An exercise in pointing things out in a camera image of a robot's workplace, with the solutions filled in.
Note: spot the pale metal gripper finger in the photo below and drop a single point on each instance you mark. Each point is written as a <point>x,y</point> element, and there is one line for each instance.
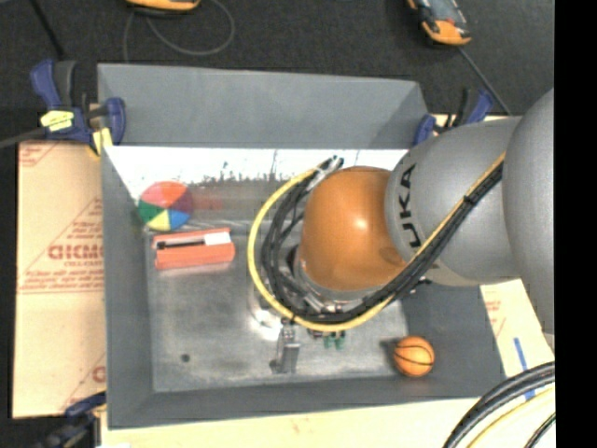
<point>292,357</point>
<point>279,354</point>

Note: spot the grey metal bin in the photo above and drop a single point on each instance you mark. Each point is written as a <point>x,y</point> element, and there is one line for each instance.
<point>210,325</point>

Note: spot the small orange basketball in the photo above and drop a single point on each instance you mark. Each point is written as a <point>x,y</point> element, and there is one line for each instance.
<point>413,356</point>

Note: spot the orange and white box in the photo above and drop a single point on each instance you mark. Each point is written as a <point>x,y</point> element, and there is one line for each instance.
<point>196,254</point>

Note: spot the multicoloured segmented ball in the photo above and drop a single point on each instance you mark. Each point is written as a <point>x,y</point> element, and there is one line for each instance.
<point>165,205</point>

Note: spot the brown cardboard board, red print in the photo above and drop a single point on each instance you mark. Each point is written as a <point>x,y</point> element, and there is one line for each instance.
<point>56,325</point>

